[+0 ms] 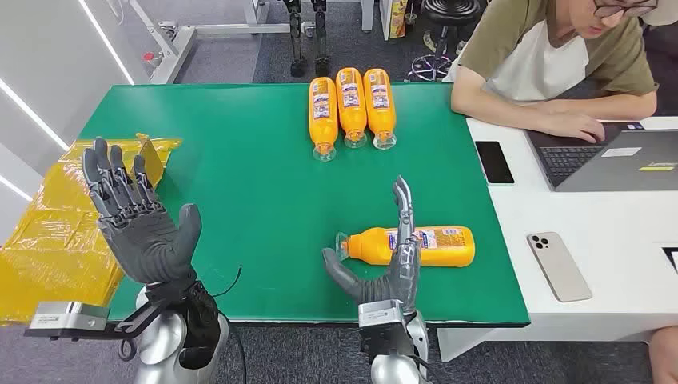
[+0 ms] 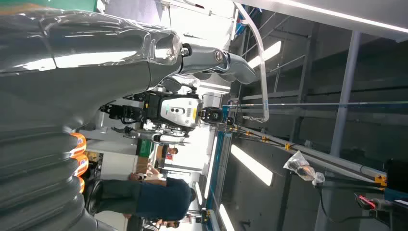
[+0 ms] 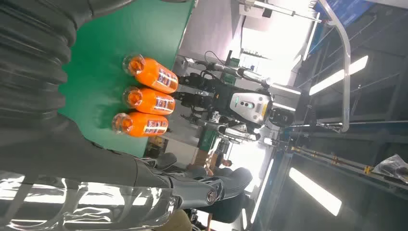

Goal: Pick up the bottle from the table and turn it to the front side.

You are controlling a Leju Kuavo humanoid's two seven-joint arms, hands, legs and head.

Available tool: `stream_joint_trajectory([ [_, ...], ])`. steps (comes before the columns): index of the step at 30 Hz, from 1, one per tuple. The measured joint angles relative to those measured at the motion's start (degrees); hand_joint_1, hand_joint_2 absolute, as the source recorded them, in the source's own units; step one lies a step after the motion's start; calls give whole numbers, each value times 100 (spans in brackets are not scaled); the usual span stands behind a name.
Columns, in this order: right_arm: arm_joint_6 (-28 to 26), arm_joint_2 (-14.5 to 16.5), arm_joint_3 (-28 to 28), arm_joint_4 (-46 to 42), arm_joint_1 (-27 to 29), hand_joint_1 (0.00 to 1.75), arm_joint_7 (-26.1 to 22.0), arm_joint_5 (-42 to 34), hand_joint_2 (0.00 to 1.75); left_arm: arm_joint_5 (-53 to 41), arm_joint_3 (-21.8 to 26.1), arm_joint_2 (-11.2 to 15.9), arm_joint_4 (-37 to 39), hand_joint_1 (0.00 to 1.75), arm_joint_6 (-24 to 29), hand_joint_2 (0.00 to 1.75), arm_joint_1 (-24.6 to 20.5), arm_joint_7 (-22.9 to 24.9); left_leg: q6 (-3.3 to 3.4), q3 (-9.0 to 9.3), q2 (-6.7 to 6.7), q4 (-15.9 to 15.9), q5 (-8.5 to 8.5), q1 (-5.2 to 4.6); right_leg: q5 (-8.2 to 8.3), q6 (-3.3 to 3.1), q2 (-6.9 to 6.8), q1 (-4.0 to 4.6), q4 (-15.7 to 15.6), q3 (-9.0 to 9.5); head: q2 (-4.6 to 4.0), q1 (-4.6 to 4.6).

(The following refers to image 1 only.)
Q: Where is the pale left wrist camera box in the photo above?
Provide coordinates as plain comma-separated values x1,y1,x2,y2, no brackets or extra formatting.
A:
25,302,110,338

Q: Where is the green table mat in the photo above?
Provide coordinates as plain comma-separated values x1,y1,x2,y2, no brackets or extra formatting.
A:
79,82,532,329

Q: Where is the black stool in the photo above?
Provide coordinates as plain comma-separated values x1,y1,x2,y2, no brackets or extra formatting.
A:
405,0,483,83

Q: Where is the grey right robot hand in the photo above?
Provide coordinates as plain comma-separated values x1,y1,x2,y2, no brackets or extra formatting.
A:
321,175,423,314

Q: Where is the yellow plastic-wrapped box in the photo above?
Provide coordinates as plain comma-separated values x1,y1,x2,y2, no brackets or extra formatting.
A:
0,133,184,327

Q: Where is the person's knee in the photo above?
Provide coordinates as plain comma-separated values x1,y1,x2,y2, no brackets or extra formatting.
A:
648,326,678,384

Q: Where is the black left camera bracket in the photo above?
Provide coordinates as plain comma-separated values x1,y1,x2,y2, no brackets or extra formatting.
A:
25,286,197,342

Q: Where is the black robot leg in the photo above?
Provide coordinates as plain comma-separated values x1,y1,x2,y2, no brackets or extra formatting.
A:
311,0,332,78
283,0,309,79

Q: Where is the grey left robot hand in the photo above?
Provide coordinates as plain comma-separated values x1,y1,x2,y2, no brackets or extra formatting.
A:
81,136,203,287

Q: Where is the thin black cable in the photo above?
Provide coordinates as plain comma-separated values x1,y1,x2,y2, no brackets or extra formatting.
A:
211,266,244,299

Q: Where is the orange bottle with clear cap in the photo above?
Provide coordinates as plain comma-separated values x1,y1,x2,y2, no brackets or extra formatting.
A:
335,67,369,150
308,77,340,163
334,226,477,268
363,67,397,151

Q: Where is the yellow printed box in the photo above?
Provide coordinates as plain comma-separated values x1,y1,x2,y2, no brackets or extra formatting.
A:
388,0,409,41

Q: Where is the black smartphone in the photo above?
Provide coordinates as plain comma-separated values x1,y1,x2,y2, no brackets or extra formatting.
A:
474,140,516,186

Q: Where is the grey laptop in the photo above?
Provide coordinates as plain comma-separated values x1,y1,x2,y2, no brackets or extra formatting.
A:
524,122,678,194

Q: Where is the beige smartphone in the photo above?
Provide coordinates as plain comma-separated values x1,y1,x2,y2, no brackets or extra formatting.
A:
526,231,593,304

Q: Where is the white metal frame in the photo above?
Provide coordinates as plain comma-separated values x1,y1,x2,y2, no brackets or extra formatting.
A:
126,0,382,86

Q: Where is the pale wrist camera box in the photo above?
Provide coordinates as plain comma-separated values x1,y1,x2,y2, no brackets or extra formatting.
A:
357,299,408,330
25,302,110,338

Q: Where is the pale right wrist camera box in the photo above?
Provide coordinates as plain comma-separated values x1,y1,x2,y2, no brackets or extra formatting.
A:
357,299,408,330

